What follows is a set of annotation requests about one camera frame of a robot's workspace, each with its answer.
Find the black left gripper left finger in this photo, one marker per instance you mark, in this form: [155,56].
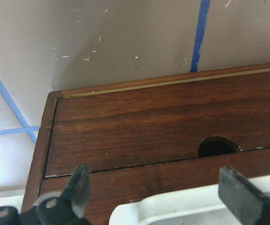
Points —
[64,207]

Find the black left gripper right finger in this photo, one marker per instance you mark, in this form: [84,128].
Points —
[246,202]

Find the wooden drawer with white handle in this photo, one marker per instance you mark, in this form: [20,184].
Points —
[163,123]

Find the white plastic tray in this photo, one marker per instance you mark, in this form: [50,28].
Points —
[195,206]

